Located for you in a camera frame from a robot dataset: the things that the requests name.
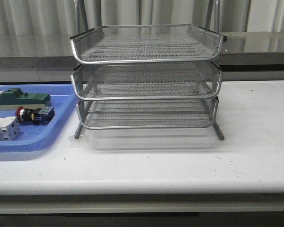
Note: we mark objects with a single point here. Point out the silver mesh tray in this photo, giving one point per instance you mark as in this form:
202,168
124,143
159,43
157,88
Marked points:
146,43
142,114
158,80

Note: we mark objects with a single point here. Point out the red emergency stop button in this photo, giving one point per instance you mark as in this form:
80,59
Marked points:
39,116

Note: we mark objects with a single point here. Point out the clear tape patch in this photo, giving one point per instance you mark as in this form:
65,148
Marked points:
79,142

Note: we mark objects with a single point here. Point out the blue plastic tray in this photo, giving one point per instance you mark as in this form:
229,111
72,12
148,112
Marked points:
33,139

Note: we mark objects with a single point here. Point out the grey back counter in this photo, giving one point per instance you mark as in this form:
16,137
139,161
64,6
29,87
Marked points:
48,58

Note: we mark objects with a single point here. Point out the white circuit breaker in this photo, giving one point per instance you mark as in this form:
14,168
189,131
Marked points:
9,128

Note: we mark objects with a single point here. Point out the silver metal rack frame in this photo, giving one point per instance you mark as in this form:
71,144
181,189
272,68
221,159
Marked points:
214,4

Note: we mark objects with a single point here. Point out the green and beige switch module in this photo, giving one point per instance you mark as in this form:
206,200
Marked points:
13,98

